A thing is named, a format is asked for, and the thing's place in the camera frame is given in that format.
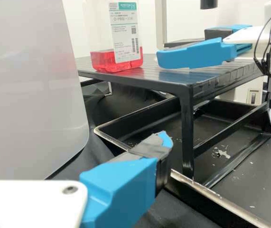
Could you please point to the red liquid bottle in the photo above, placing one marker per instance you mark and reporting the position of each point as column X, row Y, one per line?
column 116, row 35

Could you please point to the cream microscope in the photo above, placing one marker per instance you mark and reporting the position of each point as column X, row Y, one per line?
column 239, row 93

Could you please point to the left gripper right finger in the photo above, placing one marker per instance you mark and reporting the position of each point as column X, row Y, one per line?
column 118, row 190

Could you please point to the white box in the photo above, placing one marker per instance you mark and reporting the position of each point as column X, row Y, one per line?
column 30, row 83

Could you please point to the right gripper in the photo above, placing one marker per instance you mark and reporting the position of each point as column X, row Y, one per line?
column 261, row 35

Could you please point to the black tray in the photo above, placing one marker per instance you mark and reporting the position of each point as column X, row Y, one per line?
column 239, row 152

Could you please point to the black platform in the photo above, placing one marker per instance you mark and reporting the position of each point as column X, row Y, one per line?
column 173, row 76

